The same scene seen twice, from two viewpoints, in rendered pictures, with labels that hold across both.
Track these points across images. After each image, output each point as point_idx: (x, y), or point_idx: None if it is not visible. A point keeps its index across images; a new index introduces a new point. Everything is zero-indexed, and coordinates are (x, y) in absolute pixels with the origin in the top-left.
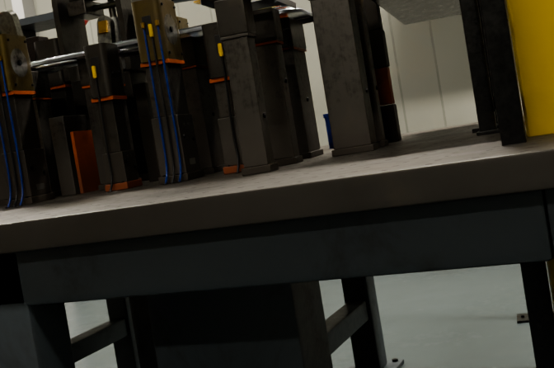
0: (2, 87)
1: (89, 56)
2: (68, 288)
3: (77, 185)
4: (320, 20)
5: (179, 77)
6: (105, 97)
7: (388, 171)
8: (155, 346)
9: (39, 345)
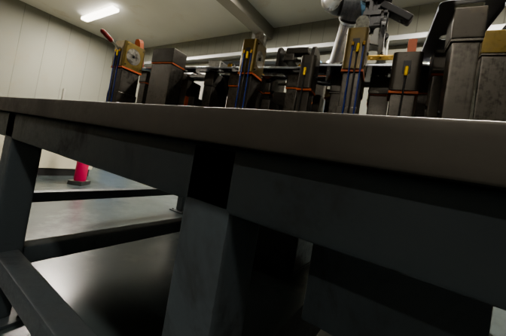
0: (247, 68)
1: (304, 61)
2: (287, 215)
3: None
4: (486, 71)
5: (360, 87)
6: (306, 88)
7: None
8: (309, 273)
9: (225, 261)
